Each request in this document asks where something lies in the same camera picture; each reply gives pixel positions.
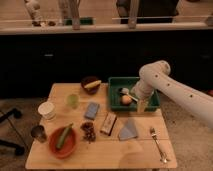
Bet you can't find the black office chair base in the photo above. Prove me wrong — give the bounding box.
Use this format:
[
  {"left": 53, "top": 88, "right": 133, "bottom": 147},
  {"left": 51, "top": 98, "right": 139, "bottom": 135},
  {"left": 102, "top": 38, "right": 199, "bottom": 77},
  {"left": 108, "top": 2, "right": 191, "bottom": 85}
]
[{"left": 0, "top": 107, "right": 26, "bottom": 156}]

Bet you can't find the wooden table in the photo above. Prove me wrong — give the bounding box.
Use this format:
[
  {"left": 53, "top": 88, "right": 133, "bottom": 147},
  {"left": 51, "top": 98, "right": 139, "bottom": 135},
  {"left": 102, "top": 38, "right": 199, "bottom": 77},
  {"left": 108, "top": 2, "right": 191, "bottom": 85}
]
[{"left": 25, "top": 83, "right": 177, "bottom": 170}]

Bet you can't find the green plastic tray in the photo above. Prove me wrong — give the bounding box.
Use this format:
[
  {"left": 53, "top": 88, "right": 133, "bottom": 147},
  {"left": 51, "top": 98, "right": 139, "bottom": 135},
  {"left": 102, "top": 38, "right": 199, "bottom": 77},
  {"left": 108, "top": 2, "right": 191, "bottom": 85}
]
[{"left": 108, "top": 77, "right": 160, "bottom": 112}]

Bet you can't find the dark brown bowl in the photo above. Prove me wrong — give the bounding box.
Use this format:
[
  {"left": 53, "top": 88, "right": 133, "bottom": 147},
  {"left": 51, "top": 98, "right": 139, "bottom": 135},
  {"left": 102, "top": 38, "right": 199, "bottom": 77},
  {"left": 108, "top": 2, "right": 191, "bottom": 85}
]
[{"left": 81, "top": 76, "right": 101, "bottom": 95}]

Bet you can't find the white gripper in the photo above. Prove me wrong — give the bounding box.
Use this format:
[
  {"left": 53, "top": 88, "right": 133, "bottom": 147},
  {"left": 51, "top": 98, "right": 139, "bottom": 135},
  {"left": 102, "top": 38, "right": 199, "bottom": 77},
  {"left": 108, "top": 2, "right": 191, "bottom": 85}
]
[{"left": 131, "top": 80, "right": 154, "bottom": 113}]

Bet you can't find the white paper cup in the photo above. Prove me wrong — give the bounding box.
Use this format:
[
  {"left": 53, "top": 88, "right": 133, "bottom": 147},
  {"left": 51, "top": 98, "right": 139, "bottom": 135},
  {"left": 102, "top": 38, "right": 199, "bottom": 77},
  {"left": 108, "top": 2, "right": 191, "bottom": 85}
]
[{"left": 38, "top": 101, "right": 55, "bottom": 120}]

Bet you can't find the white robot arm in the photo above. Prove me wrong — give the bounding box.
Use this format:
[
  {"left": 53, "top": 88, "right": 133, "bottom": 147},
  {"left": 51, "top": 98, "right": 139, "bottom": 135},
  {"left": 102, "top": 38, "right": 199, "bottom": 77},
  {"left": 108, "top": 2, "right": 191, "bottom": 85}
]
[{"left": 132, "top": 60, "right": 213, "bottom": 129}]

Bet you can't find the metal cup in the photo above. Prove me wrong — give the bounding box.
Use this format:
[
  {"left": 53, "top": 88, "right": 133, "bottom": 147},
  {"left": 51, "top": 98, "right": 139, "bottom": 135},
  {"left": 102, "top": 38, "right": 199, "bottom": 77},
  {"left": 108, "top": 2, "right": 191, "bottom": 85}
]
[{"left": 31, "top": 125, "right": 47, "bottom": 143}]

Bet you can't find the dark grape bunch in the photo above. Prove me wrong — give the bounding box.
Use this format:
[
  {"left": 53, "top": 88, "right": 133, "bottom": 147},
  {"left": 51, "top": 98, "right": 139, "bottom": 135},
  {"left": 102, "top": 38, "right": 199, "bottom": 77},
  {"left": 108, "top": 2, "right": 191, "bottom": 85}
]
[{"left": 81, "top": 122, "right": 96, "bottom": 142}]

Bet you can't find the metal fork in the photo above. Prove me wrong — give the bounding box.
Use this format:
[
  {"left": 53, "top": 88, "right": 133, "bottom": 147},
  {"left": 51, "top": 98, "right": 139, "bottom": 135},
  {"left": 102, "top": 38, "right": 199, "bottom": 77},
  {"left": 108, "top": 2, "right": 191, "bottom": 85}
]
[{"left": 150, "top": 127, "right": 169, "bottom": 164}]

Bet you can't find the blue sponge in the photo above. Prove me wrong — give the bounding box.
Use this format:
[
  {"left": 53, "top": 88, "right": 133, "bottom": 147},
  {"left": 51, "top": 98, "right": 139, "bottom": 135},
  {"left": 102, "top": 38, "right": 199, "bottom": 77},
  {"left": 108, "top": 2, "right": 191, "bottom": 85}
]
[{"left": 84, "top": 102, "right": 100, "bottom": 120}]

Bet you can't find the green cucumber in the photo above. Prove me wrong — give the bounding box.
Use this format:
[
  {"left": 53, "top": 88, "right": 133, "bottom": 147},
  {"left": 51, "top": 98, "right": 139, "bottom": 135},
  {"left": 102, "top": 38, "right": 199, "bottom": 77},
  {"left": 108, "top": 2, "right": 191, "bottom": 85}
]
[{"left": 56, "top": 123, "right": 73, "bottom": 149}]

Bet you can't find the white spoon in tray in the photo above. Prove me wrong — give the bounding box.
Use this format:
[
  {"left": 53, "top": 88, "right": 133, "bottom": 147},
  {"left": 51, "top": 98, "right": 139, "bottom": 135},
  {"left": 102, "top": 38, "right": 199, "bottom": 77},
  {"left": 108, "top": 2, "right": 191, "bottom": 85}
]
[{"left": 120, "top": 87, "right": 138, "bottom": 102}]

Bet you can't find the orange apple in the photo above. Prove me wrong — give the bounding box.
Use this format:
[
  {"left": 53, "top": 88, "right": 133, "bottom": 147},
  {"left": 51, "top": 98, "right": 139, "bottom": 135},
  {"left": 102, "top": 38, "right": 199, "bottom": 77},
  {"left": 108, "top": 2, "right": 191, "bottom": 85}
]
[{"left": 121, "top": 95, "right": 132, "bottom": 105}]

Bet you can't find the green translucent cup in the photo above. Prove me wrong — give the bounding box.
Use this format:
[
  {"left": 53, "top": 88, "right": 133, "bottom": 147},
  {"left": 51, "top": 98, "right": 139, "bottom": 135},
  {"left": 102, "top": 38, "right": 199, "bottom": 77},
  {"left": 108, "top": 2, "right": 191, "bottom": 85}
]
[{"left": 67, "top": 94, "right": 79, "bottom": 109}]

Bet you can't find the yellow banana piece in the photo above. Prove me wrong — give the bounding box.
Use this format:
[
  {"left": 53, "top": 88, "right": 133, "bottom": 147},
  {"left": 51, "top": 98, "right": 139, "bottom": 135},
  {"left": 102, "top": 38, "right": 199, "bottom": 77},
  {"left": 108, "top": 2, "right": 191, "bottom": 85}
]
[{"left": 84, "top": 80, "right": 101, "bottom": 89}]

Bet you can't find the orange bowl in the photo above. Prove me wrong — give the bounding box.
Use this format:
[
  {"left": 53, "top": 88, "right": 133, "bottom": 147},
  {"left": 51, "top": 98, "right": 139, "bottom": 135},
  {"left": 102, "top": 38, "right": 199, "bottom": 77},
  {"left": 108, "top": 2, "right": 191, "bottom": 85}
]
[{"left": 48, "top": 127, "right": 77, "bottom": 159}]

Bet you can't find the blue folded cloth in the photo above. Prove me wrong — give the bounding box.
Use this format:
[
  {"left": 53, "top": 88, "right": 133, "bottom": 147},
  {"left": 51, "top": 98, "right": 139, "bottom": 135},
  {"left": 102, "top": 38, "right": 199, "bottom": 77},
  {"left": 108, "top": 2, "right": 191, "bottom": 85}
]
[{"left": 118, "top": 119, "right": 138, "bottom": 141}]

